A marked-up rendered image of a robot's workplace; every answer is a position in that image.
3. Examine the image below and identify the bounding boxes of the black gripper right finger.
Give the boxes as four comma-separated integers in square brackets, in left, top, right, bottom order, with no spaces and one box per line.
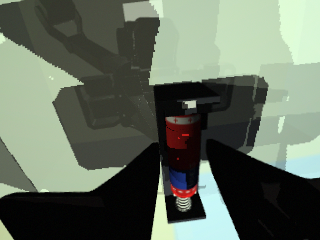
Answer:
[206,139,320,240]

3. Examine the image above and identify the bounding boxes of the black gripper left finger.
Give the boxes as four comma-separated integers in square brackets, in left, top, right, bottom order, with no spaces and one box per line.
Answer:
[0,142,160,240]

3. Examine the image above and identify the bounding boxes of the red and blue battery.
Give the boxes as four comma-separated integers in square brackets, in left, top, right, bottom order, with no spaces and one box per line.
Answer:
[165,114,201,197]

